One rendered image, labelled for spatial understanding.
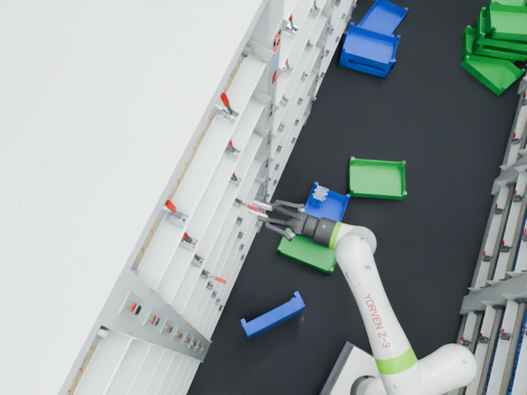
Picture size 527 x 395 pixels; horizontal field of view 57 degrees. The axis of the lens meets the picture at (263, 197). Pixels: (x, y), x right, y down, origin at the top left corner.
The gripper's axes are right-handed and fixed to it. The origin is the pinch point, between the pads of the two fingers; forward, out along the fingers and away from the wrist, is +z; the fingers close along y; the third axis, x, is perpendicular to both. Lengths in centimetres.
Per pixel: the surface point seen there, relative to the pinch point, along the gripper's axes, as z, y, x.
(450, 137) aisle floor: -57, 113, -104
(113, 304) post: -7, -49, 78
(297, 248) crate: 0, 18, -94
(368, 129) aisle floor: -13, 100, -97
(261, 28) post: -3, 18, 68
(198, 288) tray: 8.6, -31.5, -1.0
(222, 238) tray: 8.3, -13.5, -1.1
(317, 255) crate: -11, 18, -96
